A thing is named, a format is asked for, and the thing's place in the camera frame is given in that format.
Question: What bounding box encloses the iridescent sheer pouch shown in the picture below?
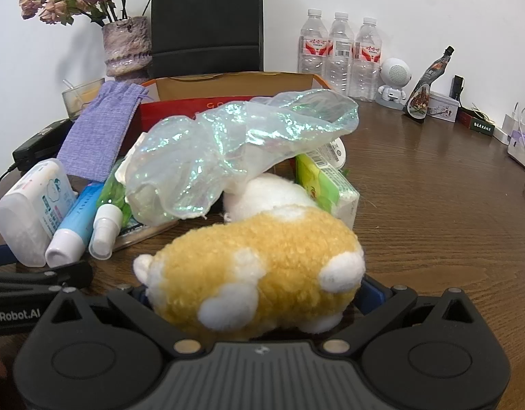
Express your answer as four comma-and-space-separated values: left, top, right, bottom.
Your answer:
125, 89, 359, 227

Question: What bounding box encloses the clear water bottle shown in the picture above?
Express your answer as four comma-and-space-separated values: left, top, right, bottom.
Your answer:
326, 12, 355, 94
349, 17, 382, 102
298, 9, 329, 80

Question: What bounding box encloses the black sauce pouch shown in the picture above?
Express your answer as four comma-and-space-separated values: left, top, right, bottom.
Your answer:
402, 45, 455, 124

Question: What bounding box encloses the wooden desktop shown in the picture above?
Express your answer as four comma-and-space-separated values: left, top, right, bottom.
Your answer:
0, 98, 525, 410

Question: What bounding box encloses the black paper bag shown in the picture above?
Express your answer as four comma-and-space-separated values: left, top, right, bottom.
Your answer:
151, 0, 264, 80

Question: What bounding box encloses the green tissue pack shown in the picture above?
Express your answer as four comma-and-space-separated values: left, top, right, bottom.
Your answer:
294, 153, 360, 230

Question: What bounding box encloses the glass cup with yellow candle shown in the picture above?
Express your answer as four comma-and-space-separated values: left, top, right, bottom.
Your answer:
61, 78, 106, 120

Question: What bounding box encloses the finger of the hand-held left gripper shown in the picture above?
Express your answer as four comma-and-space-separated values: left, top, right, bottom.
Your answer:
0, 245, 94, 295

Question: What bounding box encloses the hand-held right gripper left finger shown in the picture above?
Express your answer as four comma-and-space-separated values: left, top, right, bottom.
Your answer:
49, 284, 203, 359

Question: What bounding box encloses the white and purple box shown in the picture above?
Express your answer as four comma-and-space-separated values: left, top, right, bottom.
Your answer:
507, 132, 525, 174

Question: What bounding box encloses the orange cardboard box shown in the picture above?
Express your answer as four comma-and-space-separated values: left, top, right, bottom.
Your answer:
134, 71, 336, 126

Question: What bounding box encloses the white robot speaker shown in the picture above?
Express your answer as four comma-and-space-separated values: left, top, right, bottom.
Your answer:
375, 57, 412, 109

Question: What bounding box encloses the black cable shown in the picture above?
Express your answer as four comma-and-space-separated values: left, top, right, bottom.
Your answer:
0, 166, 21, 199

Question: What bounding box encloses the purple textured vase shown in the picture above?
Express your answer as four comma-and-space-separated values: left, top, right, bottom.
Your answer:
102, 16, 152, 81

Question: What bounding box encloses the yellow and white plush toy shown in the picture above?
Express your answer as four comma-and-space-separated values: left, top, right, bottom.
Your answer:
133, 173, 366, 334

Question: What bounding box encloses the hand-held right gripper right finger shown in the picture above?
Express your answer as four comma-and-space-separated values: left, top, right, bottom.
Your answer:
320, 275, 477, 357

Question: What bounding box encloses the green packet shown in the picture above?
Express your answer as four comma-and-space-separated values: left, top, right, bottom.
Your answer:
96, 158, 137, 240

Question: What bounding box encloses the white charger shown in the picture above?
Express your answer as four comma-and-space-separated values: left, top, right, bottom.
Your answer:
493, 113, 521, 146

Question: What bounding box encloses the white plastic container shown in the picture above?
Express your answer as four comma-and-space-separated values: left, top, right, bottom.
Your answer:
0, 158, 81, 268

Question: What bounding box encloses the blue and white tube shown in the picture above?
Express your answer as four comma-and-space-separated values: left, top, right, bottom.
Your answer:
45, 181, 106, 268

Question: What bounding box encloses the dark red box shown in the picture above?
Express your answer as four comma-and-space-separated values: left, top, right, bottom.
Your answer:
456, 107, 496, 137

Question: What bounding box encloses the white round container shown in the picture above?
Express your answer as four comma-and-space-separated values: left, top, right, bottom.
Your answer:
318, 138, 347, 170

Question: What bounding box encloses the black power adapter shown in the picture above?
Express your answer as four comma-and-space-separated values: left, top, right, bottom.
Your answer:
12, 119, 74, 172

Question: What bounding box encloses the purple cloth pouch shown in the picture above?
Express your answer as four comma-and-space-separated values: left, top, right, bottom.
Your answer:
57, 81, 150, 182

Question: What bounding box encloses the white tin box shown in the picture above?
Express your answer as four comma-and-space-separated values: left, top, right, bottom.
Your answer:
427, 91, 460, 120

